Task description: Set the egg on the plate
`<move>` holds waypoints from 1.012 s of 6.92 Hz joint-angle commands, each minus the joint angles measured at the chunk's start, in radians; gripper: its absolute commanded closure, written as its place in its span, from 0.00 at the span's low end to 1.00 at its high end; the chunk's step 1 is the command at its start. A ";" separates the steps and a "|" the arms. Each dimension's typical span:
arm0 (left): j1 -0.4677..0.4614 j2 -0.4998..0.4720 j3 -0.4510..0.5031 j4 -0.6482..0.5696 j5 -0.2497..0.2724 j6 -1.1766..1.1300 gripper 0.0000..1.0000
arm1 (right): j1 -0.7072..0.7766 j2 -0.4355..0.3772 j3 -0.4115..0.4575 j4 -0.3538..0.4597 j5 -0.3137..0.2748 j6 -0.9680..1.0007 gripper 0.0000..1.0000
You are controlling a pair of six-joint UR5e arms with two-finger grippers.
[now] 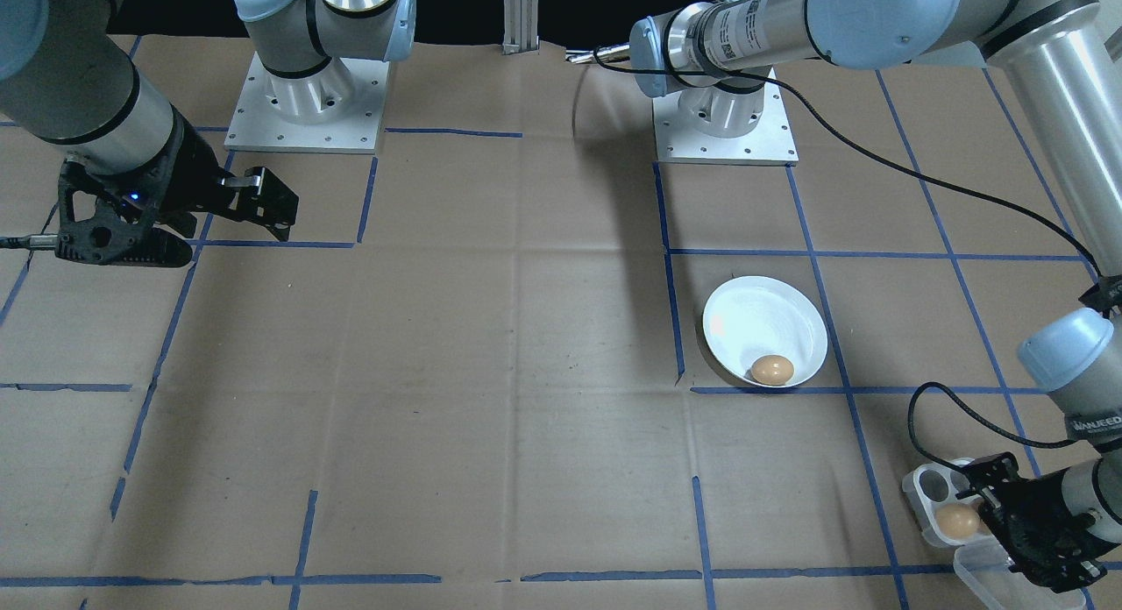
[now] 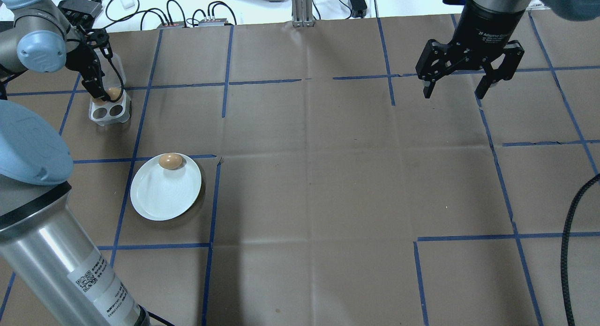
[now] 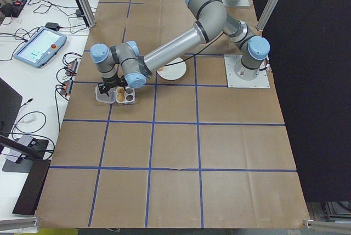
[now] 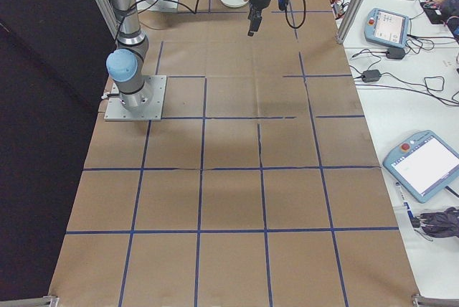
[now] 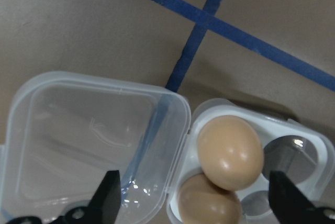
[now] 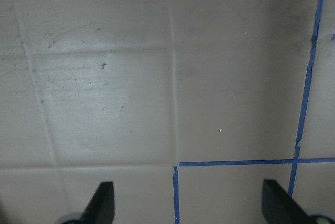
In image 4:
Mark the black orange USB hub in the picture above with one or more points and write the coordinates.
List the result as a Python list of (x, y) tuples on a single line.
[(339, 8)]

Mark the black power adapter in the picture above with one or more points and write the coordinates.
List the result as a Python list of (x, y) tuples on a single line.
[(395, 53), (372, 75)]

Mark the blue grey teach pendant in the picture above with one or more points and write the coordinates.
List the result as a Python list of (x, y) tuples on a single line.
[(387, 27), (423, 163)]

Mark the white side desk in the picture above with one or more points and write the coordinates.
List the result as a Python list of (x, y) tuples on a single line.
[(394, 113)]

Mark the black electronics box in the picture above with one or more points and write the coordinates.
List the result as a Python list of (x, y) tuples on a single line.
[(435, 14)]

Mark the person dark clothing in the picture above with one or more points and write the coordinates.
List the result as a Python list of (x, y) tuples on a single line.
[(453, 13)]

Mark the white blue pen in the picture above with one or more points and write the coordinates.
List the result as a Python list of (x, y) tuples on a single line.
[(401, 192)]

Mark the black folded umbrella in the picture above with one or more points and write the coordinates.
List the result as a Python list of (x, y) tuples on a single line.
[(441, 221)]

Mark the black frame cover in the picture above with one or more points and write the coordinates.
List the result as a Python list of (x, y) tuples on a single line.
[(36, 106)]

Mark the aluminium table rail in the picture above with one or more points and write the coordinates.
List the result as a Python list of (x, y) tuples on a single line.
[(36, 301), (434, 301)]

